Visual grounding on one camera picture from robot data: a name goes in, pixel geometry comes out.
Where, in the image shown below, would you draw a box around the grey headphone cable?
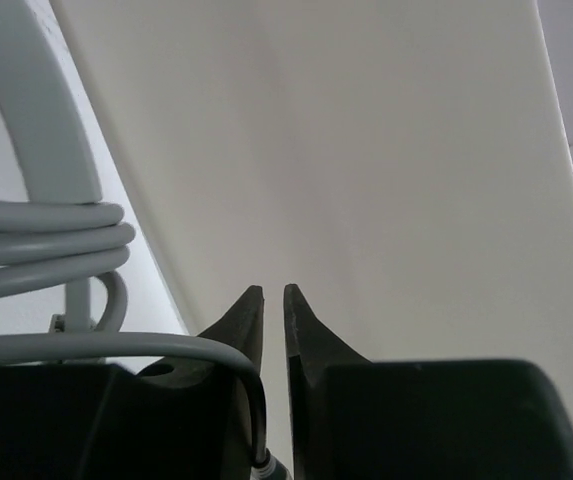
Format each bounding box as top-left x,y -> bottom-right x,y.
0,194 -> 295,480

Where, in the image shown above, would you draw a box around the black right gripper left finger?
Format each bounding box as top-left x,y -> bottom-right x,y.
0,286 -> 266,479

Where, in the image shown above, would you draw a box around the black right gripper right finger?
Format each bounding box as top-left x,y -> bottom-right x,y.
283,284 -> 573,479

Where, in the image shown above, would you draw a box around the white grey headphones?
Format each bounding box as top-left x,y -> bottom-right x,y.
0,1 -> 123,332

